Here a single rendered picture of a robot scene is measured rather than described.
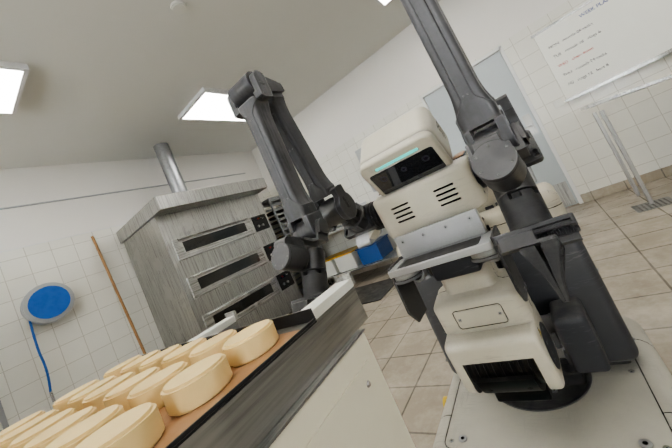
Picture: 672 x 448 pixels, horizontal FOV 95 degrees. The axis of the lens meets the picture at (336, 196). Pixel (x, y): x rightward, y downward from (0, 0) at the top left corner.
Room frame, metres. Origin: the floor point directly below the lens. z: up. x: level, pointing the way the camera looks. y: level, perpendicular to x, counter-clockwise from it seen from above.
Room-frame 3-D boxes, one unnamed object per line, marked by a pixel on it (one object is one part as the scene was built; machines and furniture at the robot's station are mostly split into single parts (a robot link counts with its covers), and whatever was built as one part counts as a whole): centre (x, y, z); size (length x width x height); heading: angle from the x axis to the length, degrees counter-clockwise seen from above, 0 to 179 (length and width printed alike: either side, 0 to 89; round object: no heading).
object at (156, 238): (4.11, 1.77, 1.00); 1.56 x 1.20 x 2.01; 146
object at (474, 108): (0.51, -0.27, 1.18); 0.11 x 0.06 x 0.43; 58
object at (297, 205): (0.74, 0.09, 1.18); 0.11 x 0.06 x 0.43; 58
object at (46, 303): (3.11, 3.13, 1.10); 0.41 x 0.15 x 1.10; 146
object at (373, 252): (4.69, -0.20, 0.36); 0.46 x 0.38 x 0.26; 148
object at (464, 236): (0.77, -0.18, 0.77); 0.28 x 0.16 x 0.22; 58
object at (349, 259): (4.94, 0.17, 0.36); 0.46 x 0.38 x 0.26; 146
